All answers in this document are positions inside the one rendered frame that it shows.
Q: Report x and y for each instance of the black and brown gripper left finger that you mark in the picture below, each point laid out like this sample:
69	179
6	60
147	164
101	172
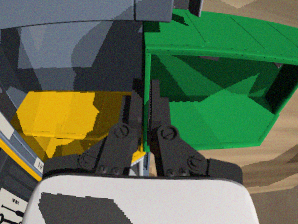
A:
108	156

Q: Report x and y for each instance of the grey open bin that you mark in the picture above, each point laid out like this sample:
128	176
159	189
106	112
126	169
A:
137	167

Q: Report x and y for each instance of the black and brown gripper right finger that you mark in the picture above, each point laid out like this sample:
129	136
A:
173	156

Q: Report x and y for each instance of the green bin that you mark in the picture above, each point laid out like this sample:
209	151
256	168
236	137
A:
229	103

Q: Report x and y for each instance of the grey metal rack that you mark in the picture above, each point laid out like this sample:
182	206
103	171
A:
83	56

